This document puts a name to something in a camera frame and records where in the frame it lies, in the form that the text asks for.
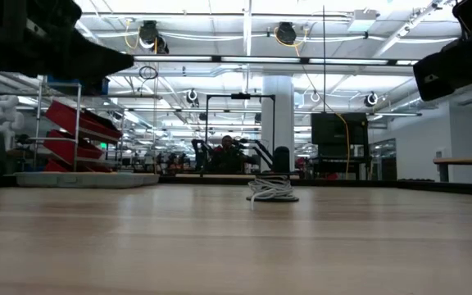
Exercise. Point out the black monitor on stand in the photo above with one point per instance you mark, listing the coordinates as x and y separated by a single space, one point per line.
338 131

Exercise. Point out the black background station frame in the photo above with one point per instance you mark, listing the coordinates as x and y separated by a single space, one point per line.
240 96

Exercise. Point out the red slanted storage bin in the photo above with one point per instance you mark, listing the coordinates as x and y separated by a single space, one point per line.
55 166
72 119
64 147

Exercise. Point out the long ceiling light strip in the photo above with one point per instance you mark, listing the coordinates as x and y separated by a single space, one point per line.
260 60

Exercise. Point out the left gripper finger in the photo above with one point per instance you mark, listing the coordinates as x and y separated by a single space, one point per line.
96 55
92 73

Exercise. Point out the person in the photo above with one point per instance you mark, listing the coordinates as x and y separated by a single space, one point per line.
228 157

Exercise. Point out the black background robot arm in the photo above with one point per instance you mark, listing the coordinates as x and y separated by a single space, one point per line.
198 151
260 149

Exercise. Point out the black cylindrical bin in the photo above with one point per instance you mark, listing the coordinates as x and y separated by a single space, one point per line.
282 160

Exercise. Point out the grey plastic tool case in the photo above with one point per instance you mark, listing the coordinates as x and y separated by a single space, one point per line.
84 180

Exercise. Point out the wooden background table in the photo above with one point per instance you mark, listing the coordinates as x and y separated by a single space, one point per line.
465 160

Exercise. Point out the metal bin rack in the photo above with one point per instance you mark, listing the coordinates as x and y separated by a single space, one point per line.
38 123

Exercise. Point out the white ceiling box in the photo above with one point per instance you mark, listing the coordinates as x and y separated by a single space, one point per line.
363 20

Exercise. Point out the white robot figure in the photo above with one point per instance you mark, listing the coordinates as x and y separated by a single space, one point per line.
4 119

